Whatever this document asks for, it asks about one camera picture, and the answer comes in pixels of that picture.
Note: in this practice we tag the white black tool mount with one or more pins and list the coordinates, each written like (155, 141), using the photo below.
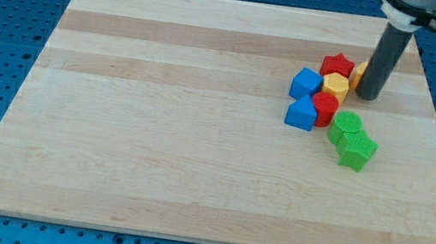
(410, 15)

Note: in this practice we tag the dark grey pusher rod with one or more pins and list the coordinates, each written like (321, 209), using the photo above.
(385, 57)

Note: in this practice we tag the red star block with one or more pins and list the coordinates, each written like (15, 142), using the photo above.
(337, 64)

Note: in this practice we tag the yellow hexagon block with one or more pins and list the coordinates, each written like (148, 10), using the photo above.
(337, 85)

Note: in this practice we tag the green star block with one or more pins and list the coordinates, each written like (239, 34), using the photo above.
(355, 150)

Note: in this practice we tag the yellow block behind pusher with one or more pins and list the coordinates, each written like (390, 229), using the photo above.
(357, 75)

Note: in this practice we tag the red cylinder block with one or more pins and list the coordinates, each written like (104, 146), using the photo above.
(326, 106)

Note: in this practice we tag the green cylinder block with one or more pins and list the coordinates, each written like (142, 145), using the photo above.
(343, 122)

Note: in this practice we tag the blue cube block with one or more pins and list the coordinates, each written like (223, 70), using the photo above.
(306, 82)

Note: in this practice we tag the blue triangle block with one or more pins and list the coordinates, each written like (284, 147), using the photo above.
(301, 114)

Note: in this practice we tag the wooden board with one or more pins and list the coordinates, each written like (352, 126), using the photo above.
(166, 118)

